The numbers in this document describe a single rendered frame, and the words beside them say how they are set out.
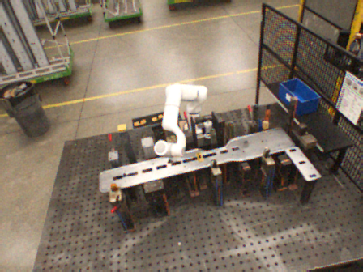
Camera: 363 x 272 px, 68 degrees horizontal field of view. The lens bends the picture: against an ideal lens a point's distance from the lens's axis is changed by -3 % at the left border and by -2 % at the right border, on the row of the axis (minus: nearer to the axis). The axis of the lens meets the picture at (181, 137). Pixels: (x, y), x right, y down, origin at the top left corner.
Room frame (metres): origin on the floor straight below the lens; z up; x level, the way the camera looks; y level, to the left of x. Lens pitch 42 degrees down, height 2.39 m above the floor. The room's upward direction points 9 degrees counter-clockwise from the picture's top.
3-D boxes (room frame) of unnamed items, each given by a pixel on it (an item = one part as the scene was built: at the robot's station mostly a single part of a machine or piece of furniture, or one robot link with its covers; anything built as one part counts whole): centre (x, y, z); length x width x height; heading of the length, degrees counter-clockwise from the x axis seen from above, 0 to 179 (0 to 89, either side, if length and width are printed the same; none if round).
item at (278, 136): (1.32, -0.09, 1.00); 1.38 x 0.22 x 0.02; 97
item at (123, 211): (1.07, 0.46, 0.88); 0.15 x 0.11 x 0.36; 7
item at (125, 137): (1.60, 0.42, 0.92); 0.08 x 0.08 x 0.44; 7
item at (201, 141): (1.54, -0.18, 0.94); 0.18 x 0.13 x 0.49; 97
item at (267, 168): (1.17, -0.53, 0.87); 0.12 x 0.09 x 0.35; 7
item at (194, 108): (1.88, -0.17, 1.11); 0.19 x 0.12 x 0.24; 71
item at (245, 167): (1.19, -0.40, 0.84); 0.11 x 0.08 x 0.29; 7
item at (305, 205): (1.02, -0.77, 0.84); 0.11 x 0.06 x 0.29; 7
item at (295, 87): (1.73, -0.96, 1.10); 0.30 x 0.17 x 0.13; 10
